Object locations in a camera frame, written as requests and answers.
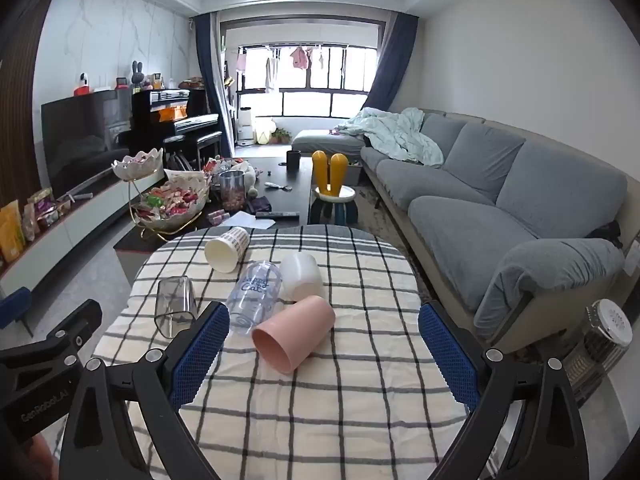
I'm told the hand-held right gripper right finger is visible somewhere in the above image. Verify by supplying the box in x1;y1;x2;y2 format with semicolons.
418;301;592;480

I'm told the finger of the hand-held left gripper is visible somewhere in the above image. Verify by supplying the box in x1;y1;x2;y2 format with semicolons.
0;299;104;378

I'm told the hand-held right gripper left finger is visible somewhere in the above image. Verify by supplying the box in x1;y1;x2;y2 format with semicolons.
60;301;232;480

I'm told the pink plastic cup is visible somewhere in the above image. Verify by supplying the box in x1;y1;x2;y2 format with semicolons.
251;294;336;375

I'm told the smoky grey transparent cup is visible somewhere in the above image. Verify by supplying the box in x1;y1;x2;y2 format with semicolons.
153;276;199;339

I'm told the clear printed plastic cup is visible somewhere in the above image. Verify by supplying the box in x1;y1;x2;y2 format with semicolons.
226;260;285;339

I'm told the white printed paper cup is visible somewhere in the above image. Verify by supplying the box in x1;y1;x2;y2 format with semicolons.
204;226;251;274

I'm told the white plastic cup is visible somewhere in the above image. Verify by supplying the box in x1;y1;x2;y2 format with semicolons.
279;252;326;302

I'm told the person's left hand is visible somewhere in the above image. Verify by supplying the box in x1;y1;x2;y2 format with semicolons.
30;432;60;480

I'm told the blue chair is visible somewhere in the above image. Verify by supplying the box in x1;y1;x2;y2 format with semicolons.
0;287;34;337

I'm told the white television cabinet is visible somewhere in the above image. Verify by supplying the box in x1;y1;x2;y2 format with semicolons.
0;167;169;302

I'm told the black white checked tablecloth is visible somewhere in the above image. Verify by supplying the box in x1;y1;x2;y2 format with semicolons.
92;225;482;480

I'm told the yellow snack bag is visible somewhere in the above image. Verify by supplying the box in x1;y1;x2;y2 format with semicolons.
0;199;26;264

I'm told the purple snack bag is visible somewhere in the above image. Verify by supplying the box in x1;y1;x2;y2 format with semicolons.
26;187;56;233

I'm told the white paper sheet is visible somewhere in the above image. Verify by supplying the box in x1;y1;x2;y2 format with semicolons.
223;211;276;230

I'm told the grey corner sofa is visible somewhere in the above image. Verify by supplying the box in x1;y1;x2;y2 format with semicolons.
291;108;629;357

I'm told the tiered shell snack bowl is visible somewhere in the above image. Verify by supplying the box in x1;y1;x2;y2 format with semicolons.
111;147;211;237

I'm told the round electric heater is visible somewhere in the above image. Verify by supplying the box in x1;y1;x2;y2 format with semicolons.
564;298;634;407

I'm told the clear snack jar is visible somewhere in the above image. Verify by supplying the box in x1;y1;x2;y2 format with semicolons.
218;170;246;212

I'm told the dark coffee table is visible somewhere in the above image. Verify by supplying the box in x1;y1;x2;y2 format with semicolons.
114;156;315;266

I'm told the flat screen television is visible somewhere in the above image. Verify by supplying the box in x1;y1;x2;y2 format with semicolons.
40;91;134;189

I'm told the plush toy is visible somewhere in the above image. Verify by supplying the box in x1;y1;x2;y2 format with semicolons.
239;160;262;197

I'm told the black bag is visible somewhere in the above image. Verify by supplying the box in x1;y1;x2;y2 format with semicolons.
597;219;624;249

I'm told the yellow rabbit ear stool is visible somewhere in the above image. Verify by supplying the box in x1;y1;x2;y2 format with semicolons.
307;151;359;227

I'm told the black piano bench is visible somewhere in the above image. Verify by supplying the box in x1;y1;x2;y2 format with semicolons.
163;131;224;169

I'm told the light green blanket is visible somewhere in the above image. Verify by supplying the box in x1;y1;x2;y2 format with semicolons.
334;107;445;169

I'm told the black upright piano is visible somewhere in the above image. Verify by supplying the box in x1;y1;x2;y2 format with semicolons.
130;88;224;161

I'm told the white air purifier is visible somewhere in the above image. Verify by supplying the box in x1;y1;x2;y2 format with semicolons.
234;106;256;146

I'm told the blue curtain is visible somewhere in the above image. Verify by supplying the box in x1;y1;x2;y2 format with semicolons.
192;12;236;159
367;12;419;111

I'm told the white hanging garment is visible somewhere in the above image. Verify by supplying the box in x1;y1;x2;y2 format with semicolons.
263;57;281;94

